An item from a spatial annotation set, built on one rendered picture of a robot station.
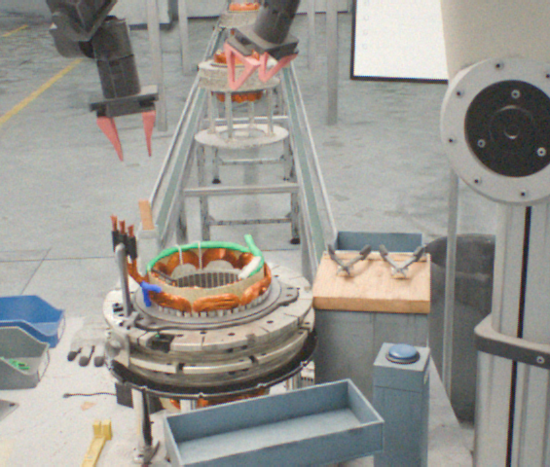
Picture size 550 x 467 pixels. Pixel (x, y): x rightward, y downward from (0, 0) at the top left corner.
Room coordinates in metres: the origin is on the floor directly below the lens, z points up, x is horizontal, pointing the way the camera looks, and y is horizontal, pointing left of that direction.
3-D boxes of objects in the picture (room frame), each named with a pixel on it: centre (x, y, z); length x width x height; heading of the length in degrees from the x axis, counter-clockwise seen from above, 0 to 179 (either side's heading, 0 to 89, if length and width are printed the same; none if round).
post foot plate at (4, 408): (1.40, 0.56, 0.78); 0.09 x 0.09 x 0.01; 66
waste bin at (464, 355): (2.65, -0.68, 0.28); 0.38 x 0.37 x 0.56; 91
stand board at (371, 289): (1.33, -0.16, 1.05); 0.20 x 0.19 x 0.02; 170
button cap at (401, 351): (1.10, -0.18, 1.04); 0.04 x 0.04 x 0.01
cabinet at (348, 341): (1.33, -0.16, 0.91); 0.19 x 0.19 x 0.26; 80
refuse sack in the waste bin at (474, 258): (2.65, -0.68, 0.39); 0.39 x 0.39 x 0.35
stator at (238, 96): (3.49, 0.13, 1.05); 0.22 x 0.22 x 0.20
